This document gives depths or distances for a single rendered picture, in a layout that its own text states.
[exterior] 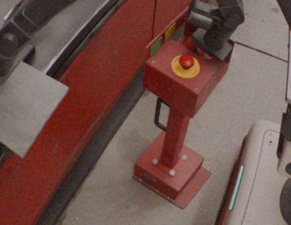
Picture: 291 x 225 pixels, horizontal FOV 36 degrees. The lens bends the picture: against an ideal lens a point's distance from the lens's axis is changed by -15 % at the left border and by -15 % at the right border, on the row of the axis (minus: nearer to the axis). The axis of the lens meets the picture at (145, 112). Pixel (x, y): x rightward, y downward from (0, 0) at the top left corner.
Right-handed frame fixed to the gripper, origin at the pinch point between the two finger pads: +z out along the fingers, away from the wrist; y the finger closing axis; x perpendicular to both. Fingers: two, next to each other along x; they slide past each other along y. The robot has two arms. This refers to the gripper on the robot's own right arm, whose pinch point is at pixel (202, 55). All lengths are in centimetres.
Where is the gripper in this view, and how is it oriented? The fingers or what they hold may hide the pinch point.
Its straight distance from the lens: 135.3
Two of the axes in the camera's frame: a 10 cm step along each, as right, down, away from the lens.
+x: -5.8, 6.8, -4.5
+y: -7.7, -6.4, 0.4
